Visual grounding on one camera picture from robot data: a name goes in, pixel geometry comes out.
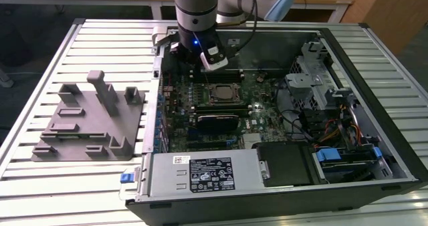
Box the silver CPU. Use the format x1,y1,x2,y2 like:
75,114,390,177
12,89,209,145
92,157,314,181
214,86,237,100

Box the metal socket cover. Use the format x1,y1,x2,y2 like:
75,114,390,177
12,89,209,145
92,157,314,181
209,83,245,103

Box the CPU socket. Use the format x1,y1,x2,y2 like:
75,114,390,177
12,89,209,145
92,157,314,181
206,83,245,104

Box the green motherboard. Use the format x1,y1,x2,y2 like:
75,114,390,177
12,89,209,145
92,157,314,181
156,69,302,154

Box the black graphics card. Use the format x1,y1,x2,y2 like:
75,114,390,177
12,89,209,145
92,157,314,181
194,114,241,132

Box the silver metal drive cage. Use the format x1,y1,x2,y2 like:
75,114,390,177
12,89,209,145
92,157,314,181
282,42,340,111

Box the black expansion slot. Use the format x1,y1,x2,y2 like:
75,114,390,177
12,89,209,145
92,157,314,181
186,141,226,152

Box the grey parts rack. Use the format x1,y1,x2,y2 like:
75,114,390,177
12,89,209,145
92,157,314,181
29,69,146,162

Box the silver finned heatsink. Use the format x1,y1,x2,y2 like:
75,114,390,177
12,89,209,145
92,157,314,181
241,132,265,144

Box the silver power supply unit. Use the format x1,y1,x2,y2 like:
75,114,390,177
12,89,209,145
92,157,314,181
142,152,269,201

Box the blue case latch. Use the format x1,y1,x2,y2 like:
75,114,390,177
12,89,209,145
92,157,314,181
119,170,134,184

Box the grey metal stand foot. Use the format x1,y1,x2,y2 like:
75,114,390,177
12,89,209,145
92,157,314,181
0,68,15,88

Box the blue disk carrier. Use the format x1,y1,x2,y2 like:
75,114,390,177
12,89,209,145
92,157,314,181
314,146,382,168

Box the wooden cabinet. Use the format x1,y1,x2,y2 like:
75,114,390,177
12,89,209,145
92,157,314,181
342,0,428,55

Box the black open PC case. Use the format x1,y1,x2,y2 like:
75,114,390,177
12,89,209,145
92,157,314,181
118,23,428,226

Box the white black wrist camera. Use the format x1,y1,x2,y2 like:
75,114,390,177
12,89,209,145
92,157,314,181
199,45,230,72

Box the black cable brass connector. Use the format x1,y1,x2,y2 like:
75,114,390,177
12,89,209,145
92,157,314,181
215,20,243,27

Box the coloured power wire harness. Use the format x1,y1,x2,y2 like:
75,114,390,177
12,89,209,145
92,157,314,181
313,103,365,147

